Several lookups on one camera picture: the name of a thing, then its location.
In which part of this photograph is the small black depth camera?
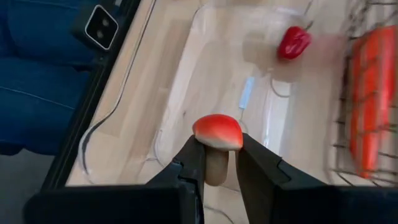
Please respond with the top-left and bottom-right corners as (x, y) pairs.
(72, 3), (119, 52)

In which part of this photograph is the long orange carrot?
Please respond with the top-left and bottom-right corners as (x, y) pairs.
(348, 25), (398, 180)

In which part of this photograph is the clear plastic bin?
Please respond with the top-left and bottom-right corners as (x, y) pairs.
(77, 0), (346, 224)

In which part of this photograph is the small red pepper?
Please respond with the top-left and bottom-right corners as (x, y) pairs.
(276, 25), (313, 61)

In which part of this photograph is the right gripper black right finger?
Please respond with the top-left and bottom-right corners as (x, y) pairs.
(235, 133), (398, 224)

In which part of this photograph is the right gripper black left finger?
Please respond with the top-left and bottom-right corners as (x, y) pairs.
(24, 135), (206, 224)

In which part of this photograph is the red round fruit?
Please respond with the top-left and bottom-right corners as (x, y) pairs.
(192, 113), (244, 187)

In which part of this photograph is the blue cushioned chair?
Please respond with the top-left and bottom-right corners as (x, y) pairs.
(0, 0), (125, 156)

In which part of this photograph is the metal wire basket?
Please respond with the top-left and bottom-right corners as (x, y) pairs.
(323, 0), (398, 187)

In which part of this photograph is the black aluminium table frame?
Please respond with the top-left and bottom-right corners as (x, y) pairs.
(40, 0), (142, 191)

